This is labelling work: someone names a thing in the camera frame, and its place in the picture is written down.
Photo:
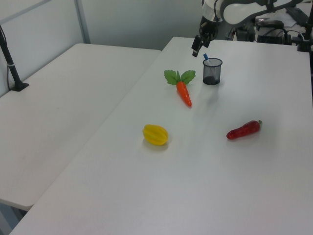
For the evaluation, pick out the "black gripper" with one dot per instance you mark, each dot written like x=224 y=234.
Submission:
x=209 y=28

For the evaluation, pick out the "blue and white marker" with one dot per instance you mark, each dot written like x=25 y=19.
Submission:
x=206 y=56

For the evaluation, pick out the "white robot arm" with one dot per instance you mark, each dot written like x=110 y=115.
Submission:
x=240 y=11

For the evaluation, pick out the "black mesh pen cup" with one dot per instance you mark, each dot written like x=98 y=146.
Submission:
x=212 y=73

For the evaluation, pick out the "orange carrot toy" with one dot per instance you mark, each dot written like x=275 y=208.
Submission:
x=184 y=94

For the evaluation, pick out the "black electronic device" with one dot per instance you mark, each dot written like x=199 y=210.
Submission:
x=272 y=38

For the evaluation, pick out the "red chili pepper toy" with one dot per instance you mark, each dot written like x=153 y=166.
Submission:
x=244 y=129

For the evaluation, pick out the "yellow starfruit toy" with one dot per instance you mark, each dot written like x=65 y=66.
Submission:
x=155 y=135

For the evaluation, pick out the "black camera stand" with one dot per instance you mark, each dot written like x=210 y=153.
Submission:
x=305 y=39
x=12 y=68

